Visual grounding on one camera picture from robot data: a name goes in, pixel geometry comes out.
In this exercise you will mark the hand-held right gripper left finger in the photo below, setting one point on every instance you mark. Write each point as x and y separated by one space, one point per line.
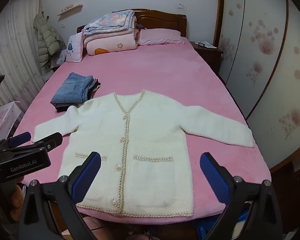
87 177

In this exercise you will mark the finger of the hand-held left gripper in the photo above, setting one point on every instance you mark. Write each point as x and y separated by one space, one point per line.
51 141
21 138

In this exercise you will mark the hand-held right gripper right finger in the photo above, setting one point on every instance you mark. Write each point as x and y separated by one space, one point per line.
213 177

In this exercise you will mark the white knit cardigan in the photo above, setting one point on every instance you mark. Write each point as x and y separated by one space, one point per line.
152 130

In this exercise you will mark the folded dark clothes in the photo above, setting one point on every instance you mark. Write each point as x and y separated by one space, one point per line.
94 88

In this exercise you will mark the person's left hand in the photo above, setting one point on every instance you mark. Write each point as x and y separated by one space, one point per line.
16 195

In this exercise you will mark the white printed box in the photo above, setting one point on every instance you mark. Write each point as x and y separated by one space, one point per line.
7 115

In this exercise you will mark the folded blue jeans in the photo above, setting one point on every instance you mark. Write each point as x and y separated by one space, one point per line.
70 90

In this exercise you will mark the clear plastic bag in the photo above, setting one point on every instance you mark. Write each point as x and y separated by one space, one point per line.
60 58

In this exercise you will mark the white curtain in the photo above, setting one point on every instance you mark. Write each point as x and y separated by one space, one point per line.
12 55

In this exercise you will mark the pink printed cushion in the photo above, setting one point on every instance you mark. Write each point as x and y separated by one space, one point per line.
73 47

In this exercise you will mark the green puffer jacket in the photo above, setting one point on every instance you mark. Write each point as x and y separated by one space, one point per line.
47 40

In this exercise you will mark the bed with pink sheet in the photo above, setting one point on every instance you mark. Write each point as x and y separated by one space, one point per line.
177 80

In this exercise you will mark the folded pink quilt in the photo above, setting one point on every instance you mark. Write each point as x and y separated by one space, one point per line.
110 46

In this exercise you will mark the wooden nightstand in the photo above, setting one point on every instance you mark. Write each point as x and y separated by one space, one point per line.
207 56

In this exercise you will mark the white papers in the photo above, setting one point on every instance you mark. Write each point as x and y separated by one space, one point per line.
211 45

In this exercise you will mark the floral sliding wardrobe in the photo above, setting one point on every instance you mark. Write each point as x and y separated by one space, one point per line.
265 55

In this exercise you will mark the small black object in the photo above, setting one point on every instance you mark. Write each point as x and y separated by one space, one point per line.
201 44

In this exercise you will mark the folded floral quilt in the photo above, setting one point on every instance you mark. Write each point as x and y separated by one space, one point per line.
110 21

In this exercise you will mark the pink pillow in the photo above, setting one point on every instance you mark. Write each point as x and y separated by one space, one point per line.
160 36

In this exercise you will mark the wooden headboard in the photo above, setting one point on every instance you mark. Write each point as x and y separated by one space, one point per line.
160 20

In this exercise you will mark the wooden wall shelf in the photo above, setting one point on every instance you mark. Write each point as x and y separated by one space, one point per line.
70 8

